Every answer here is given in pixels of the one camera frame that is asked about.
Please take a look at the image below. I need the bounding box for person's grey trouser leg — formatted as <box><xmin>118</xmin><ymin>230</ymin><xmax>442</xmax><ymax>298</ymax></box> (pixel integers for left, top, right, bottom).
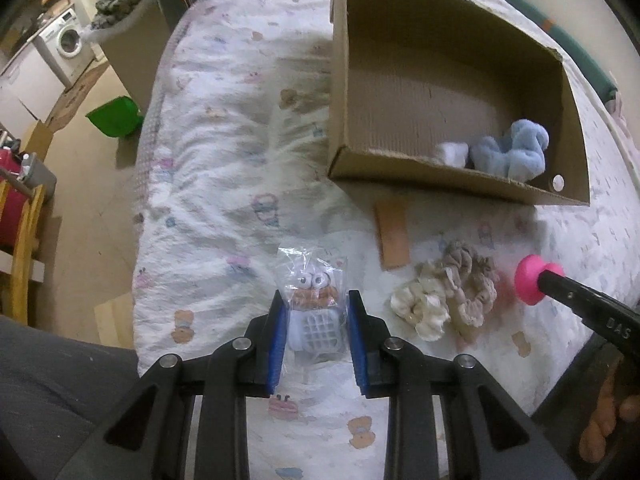
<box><xmin>0</xmin><ymin>315</ymin><xmax>141</xmax><ymax>480</ymax></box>

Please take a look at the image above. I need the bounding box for cream scrunchie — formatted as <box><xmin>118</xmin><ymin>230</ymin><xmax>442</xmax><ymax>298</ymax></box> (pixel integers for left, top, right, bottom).
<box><xmin>390</xmin><ymin>262</ymin><xmax>451</xmax><ymax>342</ymax></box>

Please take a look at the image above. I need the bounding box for white washing machine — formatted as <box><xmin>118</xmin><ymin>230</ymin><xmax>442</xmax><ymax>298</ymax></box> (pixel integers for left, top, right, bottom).
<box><xmin>36</xmin><ymin>9</ymin><xmax>95</xmax><ymax>86</ymax></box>

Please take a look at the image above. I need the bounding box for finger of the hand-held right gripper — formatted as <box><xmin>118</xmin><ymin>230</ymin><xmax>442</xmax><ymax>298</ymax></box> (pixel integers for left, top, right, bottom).
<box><xmin>538</xmin><ymin>269</ymin><xmax>640</xmax><ymax>357</ymax></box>

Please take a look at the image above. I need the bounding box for pink round soft toy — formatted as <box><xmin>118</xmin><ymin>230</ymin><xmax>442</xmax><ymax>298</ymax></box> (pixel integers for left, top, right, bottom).
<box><xmin>515</xmin><ymin>255</ymin><xmax>565</xmax><ymax>306</ymax></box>

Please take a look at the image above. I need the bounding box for beige scrunchie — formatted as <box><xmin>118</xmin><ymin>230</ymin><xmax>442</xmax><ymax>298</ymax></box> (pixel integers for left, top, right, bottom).
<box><xmin>439</xmin><ymin>240</ymin><xmax>501</xmax><ymax>331</ymax></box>

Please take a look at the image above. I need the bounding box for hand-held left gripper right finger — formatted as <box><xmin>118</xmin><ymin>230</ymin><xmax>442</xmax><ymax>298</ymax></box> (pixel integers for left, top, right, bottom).
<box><xmin>346</xmin><ymin>291</ymin><xmax>581</xmax><ymax>480</ymax></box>

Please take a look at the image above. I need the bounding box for person's right hand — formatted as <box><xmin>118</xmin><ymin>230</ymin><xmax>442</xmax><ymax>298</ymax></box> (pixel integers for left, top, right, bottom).
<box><xmin>579</xmin><ymin>374</ymin><xmax>640</xmax><ymax>464</ymax></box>

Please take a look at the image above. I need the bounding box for white soft pad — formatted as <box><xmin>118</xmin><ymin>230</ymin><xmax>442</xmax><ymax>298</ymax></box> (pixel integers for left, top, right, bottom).
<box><xmin>434</xmin><ymin>142</ymin><xmax>470</xmax><ymax>169</ymax></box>

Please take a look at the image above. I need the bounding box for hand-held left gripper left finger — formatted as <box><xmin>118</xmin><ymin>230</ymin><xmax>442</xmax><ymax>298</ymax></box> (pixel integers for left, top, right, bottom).
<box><xmin>60</xmin><ymin>290</ymin><xmax>290</xmax><ymax>480</ymax></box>

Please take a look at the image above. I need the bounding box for red bag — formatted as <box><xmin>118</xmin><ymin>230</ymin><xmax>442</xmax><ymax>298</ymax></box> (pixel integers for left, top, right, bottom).
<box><xmin>0</xmin><ymin>147</ymin><xmax>32</xmax><ymax>248</ymax></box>

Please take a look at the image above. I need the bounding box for blue plush toy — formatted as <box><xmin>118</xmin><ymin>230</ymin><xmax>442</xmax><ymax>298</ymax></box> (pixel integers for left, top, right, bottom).
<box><xmin>470</xmin><ymin>119</ymin><xmax>551</xmax><ymax>182</ymax></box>

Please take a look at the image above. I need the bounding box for brown cardboard strip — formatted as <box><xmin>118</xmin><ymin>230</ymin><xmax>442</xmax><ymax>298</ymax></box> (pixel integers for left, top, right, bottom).
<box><xmin>375</xmin><ymin>198</ymin><xmax>412</xmax><ymax>271</ymax></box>

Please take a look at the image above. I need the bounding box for yellow wooden chair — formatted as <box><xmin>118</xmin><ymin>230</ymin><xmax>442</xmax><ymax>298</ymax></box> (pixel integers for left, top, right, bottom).
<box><xmin>0</xmin><ymin>132</ymin><xmax>47</xmax><ymax>326</ymax></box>

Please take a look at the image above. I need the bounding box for brown cardboard box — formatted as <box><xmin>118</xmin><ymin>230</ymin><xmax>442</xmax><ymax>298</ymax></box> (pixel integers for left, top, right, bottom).
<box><xmin>327</xmin><ymin>0</ymin><xmax>592</xmax><ymax>207</ymax></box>

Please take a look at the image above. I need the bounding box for bagged white plush toy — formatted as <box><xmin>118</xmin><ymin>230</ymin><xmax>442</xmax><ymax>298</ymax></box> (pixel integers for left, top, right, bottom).
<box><xmin>276</xmin><ymin>246</ymin><xmax>349</xmax><ymax>361</ymax></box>

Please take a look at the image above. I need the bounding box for printed white blanket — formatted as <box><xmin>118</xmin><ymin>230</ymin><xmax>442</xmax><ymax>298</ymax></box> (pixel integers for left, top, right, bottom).
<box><xmin>131</xmin><ymin>0</ymin><xmax>640</xmax><ymax>480</ymax></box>

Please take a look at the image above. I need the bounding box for green plastic dustpan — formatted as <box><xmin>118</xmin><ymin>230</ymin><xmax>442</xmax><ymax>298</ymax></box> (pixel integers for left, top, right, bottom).
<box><xmin>85</xmin><ymin>96</ymin><xmax>145</xmax><ymax>139</ymax></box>

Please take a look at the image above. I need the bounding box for light wooden board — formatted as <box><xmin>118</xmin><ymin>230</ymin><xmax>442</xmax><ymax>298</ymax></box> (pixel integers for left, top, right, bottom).
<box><xmin>93</xmin><ymin>294</ymin><xmax>137</xmax><ymax>350</ymax></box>

